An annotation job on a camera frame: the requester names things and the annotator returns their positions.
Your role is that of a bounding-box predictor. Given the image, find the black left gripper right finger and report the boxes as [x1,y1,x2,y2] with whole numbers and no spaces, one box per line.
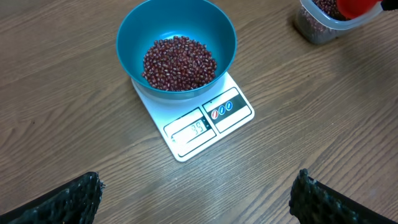
[289,169,397,224]

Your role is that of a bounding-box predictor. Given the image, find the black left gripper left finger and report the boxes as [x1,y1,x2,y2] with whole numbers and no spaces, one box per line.
[1,172,104,224]

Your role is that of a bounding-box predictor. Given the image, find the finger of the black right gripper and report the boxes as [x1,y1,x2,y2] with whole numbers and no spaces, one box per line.
[381,0,398,11]

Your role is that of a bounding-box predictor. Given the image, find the orange measuring scoop blue handle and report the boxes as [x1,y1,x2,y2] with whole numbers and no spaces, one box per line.
[336,0,381,19]

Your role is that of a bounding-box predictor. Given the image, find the white digital kitchen scale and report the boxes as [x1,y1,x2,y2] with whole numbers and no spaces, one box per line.
[132,73,255,162]

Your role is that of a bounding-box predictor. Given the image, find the red adzuki beans in bowl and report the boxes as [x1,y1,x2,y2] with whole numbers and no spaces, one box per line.
[142,36,218,91]

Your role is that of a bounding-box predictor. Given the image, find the teal blue bowl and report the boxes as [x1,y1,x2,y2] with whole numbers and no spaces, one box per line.
[116,0,238,100]

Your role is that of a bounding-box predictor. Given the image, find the clear plastic bean container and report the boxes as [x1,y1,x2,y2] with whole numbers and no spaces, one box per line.
[295,0,382,45]

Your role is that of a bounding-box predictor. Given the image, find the red adzuki beans in container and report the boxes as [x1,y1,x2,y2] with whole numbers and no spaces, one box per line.
[295,0,350,45]

